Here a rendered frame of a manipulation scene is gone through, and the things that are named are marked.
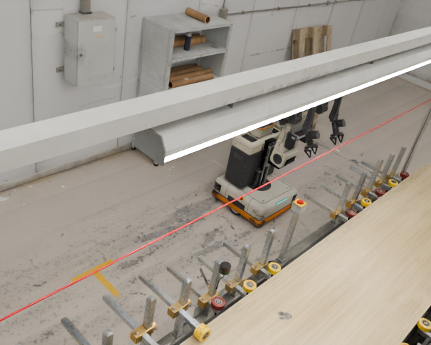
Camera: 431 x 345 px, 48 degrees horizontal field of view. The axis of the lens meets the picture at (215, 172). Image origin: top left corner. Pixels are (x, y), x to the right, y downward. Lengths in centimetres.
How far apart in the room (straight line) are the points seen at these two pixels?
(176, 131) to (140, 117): 14
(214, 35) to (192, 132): 443
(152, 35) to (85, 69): 84
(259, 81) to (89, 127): 59
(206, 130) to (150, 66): 388
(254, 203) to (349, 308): 196
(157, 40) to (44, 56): 112
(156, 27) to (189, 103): 380
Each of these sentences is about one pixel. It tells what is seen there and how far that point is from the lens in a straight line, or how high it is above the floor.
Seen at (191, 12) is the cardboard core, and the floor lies 160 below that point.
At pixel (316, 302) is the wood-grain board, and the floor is 90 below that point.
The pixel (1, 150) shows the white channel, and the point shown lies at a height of 246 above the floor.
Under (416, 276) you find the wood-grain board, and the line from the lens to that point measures 358.
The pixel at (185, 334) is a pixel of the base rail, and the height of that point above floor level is 70.
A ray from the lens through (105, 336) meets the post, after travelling 237.
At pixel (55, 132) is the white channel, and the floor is 246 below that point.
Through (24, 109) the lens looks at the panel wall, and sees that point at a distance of 477.
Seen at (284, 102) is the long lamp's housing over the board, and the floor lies 236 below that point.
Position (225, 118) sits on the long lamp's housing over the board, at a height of 237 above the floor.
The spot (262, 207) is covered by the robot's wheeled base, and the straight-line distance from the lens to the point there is 473.
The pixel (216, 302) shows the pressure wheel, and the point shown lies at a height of 90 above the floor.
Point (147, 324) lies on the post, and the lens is 255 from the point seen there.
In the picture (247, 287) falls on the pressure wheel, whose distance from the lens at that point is 297.
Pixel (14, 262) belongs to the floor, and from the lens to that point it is 432.
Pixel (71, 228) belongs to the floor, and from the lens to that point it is 461.
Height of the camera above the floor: 298
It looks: 32 degrees down
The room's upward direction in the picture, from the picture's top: 12 degrees clockwise
